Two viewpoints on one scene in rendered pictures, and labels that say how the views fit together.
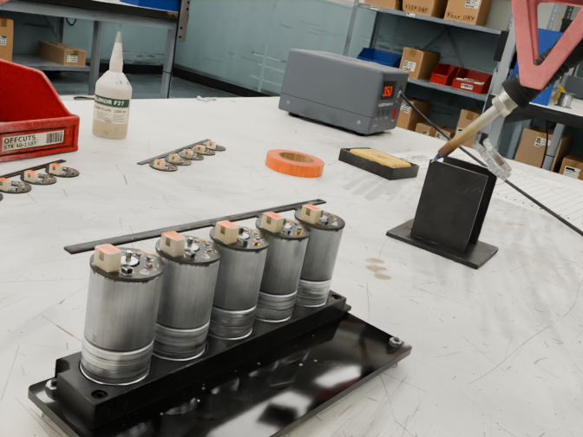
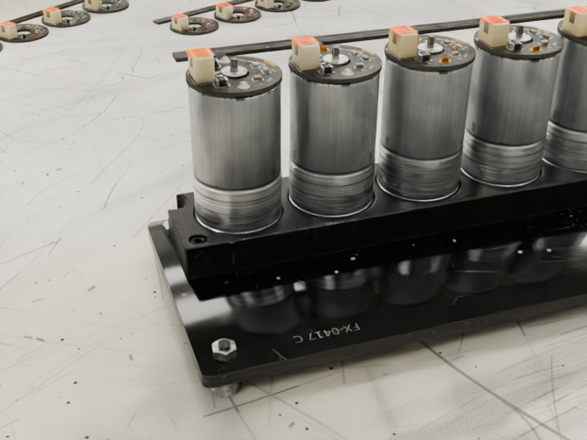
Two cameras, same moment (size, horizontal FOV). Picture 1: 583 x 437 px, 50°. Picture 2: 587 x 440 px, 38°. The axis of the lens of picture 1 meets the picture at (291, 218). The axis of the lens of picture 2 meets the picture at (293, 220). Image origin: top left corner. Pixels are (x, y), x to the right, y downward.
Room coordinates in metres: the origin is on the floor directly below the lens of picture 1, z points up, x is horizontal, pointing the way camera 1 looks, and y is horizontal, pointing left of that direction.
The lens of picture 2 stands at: (0.03, -0.08, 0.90)
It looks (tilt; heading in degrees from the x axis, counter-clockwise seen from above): 32 degrees down; 35
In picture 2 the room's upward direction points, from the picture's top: straight up
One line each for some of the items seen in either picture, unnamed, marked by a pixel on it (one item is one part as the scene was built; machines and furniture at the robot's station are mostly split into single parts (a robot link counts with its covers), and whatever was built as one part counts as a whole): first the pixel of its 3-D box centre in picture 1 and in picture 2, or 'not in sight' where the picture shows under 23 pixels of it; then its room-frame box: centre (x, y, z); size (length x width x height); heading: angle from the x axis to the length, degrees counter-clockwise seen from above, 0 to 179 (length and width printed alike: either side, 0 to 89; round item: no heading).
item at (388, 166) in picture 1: (378, 161); not in sight; (0.70, -0.08, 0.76); 0.07 x 0.05 x 0.02; 50
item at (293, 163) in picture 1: (294, 162); not in sight; (0.62, 0.01, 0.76); 0.06 x 0.06 x 0.01
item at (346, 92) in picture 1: (343, 92); not in sight; (0.95, -0.04, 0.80); 0.15 x 0.12 x 0.10; 64
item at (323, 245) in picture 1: (310, 264); (585, 106); (0.29, -0.01, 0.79); 0.02 x 0.02 x 0.05
